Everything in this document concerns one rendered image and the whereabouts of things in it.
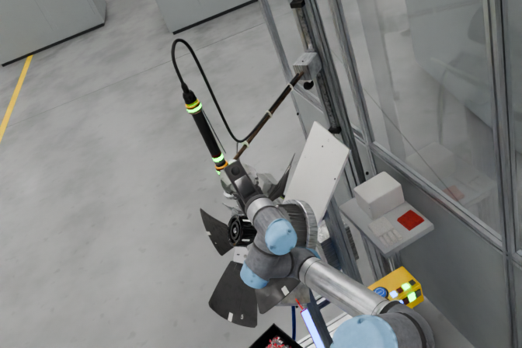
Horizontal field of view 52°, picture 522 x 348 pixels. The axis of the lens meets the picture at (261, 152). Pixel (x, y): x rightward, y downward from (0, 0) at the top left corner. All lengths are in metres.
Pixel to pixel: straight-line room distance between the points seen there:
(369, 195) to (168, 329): 1.72
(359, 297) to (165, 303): 2.51
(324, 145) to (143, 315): 2.05
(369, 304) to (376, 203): 1.10
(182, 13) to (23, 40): 2.93
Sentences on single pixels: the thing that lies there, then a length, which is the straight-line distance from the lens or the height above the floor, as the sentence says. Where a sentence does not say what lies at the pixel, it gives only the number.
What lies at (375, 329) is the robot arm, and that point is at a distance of 1.05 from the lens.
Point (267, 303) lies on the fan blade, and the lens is 1.81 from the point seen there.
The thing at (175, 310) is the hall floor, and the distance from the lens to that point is 3.59.
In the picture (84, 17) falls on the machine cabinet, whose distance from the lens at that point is 8.97.
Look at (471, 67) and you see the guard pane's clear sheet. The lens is 1.62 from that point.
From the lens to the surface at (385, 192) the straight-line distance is 2.31.
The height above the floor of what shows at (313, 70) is 1.54.
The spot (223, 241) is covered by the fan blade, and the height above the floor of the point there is 1.04.
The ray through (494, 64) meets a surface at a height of 1.74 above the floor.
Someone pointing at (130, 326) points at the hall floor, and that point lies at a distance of 3.69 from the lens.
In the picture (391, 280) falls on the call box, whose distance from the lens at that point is 1.87.
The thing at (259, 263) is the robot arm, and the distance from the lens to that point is 1.32.
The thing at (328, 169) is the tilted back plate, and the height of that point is 1.27.
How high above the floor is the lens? 2.54
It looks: 35 degrees down
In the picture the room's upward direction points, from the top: 22 degrees counter-clockwise
